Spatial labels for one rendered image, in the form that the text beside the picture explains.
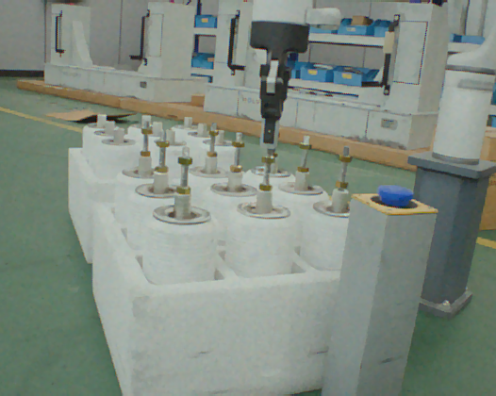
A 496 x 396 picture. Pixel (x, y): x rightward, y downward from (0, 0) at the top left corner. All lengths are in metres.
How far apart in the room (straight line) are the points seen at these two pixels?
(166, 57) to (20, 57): 3.66
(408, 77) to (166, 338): 2.30
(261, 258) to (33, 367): 0.37
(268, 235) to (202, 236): 0.09
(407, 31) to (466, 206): 1.84
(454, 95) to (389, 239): 0.53
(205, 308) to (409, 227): 0.26
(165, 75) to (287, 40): 3.34
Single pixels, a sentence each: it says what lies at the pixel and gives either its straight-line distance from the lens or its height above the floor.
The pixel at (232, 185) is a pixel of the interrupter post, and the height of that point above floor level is 0.26.
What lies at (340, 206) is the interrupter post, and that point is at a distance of 0.77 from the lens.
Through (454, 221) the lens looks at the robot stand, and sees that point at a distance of 1.06.
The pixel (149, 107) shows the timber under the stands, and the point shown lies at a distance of 3.84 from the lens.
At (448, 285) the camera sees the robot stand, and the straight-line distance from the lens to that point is 1.11.
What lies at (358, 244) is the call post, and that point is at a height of 0.26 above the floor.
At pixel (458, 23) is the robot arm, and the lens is 1.07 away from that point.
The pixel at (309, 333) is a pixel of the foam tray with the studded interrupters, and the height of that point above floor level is 0.10.
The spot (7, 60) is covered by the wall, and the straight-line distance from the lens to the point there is 7.29.
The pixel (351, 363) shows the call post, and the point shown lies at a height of 0.12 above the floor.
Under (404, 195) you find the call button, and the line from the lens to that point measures 0.59.
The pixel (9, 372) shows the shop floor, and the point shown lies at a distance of 0.84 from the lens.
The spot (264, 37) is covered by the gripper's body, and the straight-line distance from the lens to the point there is 0.67.
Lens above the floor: 0.46
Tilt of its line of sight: 15 degrees down
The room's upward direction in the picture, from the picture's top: 5 degrees clockwise
